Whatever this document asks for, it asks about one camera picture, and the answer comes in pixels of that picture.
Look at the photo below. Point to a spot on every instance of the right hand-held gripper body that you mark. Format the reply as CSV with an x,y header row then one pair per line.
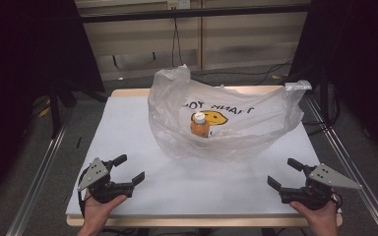
x,y
318,190

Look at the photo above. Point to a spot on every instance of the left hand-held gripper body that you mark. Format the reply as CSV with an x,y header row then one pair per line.
x,y
98,183

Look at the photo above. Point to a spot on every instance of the person's left hand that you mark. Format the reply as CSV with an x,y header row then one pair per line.
x,y
96,211

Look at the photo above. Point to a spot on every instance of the person's right hand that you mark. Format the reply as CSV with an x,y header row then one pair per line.
x,y
321,219

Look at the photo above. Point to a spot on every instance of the white table mat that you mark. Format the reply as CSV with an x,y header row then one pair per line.
x,y
190,187

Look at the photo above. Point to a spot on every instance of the clear printed plastic bag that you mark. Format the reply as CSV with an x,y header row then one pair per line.
x,y
242,131

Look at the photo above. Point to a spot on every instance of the orange juice bottle white cap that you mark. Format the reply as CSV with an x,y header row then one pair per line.
x,y
200,127

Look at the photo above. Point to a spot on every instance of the black metal stand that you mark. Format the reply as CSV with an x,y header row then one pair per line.
x,y
55,108

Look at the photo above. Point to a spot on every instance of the yellow floor tape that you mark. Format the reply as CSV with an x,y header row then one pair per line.
x,y
45,109

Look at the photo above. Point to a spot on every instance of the black curtain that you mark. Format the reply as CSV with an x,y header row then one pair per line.
x,y
361,59
26,65

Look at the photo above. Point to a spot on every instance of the black horizontal bar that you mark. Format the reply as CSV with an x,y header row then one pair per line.
x,y
193,13

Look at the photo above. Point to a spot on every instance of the metal floor rail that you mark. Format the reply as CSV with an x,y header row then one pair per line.
x,y
351,170
39,183

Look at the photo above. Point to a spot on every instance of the white wall socket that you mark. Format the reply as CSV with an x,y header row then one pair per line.
x,y
178,4

